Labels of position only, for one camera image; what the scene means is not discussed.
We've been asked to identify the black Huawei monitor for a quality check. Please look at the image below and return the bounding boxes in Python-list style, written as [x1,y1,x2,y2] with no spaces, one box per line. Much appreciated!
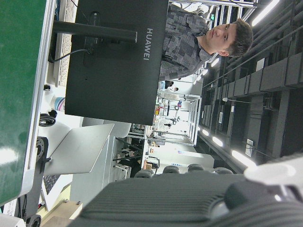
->
[64,0,169,126]

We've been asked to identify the man in grey patterned shirt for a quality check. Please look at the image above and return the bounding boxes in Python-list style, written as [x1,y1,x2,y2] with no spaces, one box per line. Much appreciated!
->
[158,3,254,81]

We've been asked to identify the silver laptop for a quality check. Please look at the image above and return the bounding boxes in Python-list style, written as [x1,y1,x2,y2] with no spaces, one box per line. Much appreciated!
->
[41,123,116,212]

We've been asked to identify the white cabinet panel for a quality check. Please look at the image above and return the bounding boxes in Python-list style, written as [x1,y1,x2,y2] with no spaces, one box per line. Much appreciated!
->
[70,136,117,209]

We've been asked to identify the paper cup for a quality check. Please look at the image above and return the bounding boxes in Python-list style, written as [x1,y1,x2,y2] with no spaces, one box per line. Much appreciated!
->
[50,96,66,112]

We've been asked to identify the white keyboard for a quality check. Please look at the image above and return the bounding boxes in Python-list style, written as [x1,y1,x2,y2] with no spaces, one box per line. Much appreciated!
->
[52,0,80,87]

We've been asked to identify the black monitor stand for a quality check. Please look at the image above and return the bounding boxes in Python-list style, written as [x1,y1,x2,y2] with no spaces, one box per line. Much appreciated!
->
[53,20,138,44]

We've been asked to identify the black metal flange disc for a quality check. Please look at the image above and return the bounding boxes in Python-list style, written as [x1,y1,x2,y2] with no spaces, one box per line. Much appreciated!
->
[35,136,53,175]

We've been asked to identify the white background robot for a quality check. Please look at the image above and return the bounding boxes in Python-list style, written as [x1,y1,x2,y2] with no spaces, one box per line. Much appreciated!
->
[187,2,211,18]

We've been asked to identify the green conveyor belt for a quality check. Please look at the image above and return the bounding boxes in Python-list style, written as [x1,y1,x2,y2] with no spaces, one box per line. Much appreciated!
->
[0,0,59,210]

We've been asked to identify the white paper label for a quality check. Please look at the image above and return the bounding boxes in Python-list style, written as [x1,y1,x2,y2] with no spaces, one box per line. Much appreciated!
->
[1,198,19,217]

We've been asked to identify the white rounded housing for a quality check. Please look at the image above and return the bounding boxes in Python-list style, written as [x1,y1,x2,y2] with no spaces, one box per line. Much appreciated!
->
[0,212,26,227]

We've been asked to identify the coiled black cable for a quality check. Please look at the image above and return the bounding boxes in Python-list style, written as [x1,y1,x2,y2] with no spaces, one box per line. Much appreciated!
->
[39,110,58,128]

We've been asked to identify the black monitor cable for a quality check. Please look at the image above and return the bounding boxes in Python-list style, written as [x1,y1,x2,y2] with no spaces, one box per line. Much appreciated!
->
[48,48,93,64]

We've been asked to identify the black ceiling duct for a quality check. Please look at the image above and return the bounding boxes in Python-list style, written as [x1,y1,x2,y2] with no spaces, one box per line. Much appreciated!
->
[198,51,303,164]

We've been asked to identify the aluminium frame cell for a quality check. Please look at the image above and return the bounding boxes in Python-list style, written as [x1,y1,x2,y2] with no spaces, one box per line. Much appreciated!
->
[170,0,258,48]

